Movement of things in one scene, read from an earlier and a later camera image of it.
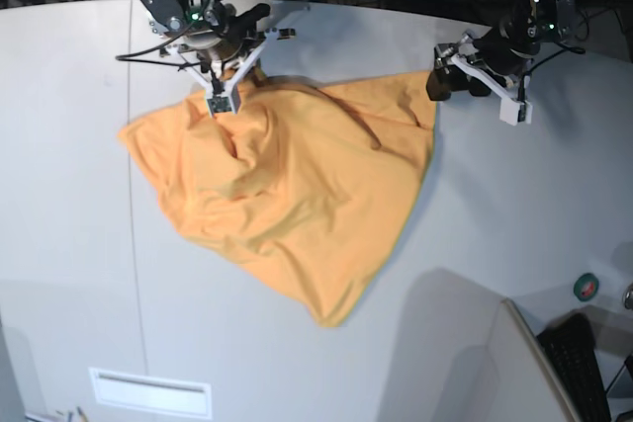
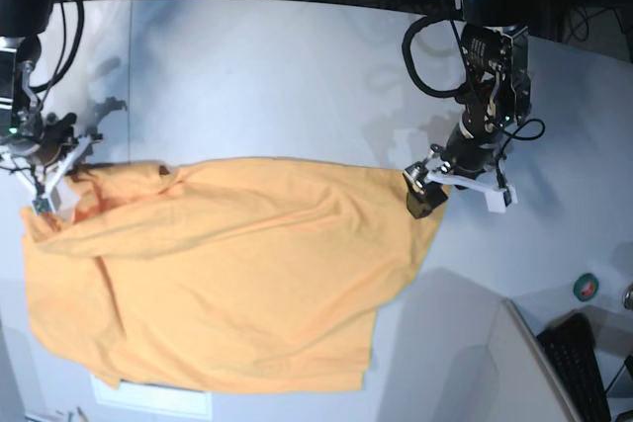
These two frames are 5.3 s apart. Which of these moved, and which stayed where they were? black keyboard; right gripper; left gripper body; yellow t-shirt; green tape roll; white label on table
Moved: yellow t-shirt; left gripper body; right gripper
Stayed: white label on table; green tape roll; black keyboard
